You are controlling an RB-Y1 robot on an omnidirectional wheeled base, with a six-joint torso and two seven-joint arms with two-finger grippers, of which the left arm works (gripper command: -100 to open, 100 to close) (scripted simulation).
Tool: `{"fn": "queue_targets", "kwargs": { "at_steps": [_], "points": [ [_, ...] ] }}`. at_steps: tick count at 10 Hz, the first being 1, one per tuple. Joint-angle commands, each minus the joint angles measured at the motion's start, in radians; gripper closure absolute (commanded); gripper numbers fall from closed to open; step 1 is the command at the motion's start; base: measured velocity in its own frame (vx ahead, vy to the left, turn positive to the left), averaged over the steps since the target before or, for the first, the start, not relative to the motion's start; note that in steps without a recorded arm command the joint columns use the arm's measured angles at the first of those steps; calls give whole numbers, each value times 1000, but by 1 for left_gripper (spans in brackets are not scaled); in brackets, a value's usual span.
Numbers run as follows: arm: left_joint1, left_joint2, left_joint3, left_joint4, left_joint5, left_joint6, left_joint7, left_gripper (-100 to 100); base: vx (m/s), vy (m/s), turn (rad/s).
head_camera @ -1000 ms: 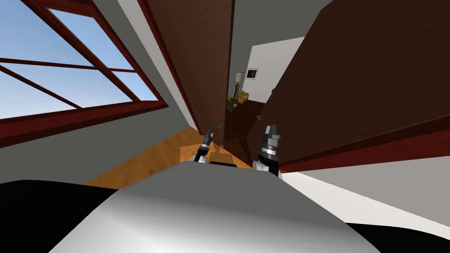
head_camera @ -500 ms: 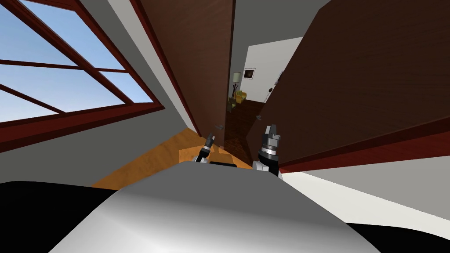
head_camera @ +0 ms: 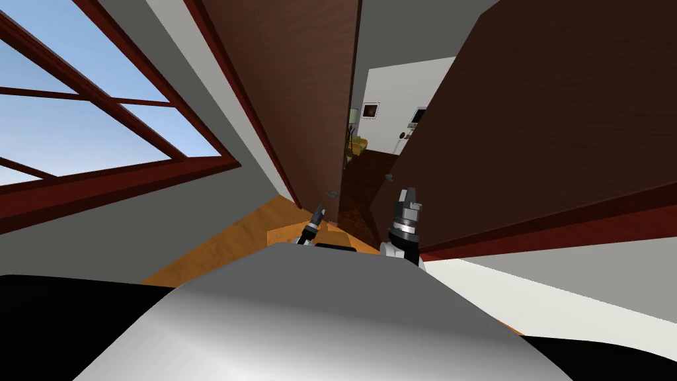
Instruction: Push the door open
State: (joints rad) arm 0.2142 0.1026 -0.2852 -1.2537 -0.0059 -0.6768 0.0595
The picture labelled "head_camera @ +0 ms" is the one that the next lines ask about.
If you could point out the white-framed dark wall picture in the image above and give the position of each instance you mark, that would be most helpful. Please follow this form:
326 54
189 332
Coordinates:
370 110

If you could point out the red-framed window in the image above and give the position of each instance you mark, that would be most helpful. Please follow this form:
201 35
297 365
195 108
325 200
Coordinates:
79 121

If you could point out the yellow armchair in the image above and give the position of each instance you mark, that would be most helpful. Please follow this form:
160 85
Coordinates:
358 146

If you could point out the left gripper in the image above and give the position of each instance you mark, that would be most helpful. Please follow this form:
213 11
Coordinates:
318 214

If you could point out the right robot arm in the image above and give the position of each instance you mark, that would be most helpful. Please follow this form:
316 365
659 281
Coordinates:
404 235

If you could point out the dark brown wooden door leaf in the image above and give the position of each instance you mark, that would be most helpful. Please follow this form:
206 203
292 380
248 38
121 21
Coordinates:
301 95
529 132

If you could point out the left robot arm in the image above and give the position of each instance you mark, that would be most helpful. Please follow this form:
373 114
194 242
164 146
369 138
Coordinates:
58 328

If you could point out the dark screen television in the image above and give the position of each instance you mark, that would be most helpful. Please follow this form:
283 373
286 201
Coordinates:
419 114

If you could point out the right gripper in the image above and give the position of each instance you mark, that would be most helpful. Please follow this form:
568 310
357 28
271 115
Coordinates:
410 207

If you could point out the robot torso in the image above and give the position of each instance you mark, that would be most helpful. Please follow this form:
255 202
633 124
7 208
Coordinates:
328 317

